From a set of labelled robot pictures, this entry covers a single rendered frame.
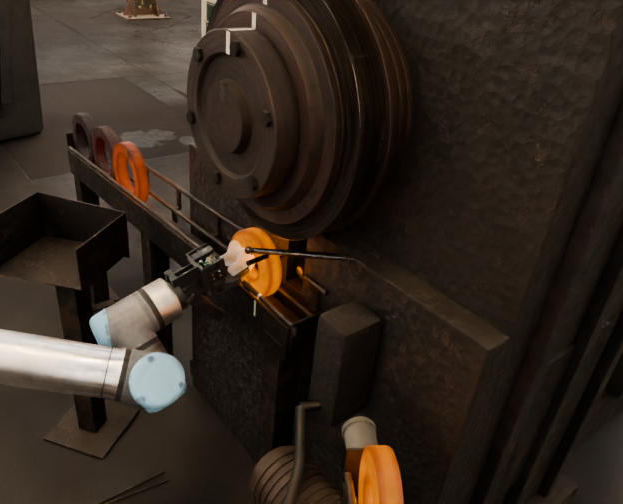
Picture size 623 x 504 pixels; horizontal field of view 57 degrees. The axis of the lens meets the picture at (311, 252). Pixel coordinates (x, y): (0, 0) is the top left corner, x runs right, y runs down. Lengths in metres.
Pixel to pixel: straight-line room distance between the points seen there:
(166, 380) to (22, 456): 0.99
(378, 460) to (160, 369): 0.39
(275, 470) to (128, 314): 0.40
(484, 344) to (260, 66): 0.55
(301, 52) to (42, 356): 0.62
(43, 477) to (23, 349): 0.89
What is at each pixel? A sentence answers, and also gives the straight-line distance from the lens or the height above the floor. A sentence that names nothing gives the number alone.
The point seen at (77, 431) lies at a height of 0.01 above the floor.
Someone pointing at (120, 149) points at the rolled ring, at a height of 0.77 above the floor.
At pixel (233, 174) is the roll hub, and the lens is 1.03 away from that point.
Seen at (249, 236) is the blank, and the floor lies 0.81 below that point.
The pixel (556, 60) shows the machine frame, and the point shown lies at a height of 1.29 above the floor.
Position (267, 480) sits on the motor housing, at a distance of 1.15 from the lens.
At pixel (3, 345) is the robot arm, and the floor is 0.80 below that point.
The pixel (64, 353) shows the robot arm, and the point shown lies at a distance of 1.02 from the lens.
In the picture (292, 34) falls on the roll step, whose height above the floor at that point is 1.26.
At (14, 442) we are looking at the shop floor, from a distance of 1.98.
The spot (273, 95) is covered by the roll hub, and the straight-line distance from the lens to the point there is 0.88.
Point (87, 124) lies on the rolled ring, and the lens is 2.05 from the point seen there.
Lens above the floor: 1.44
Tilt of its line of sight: 31 degrees down
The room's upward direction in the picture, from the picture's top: 6 degrees clockwise
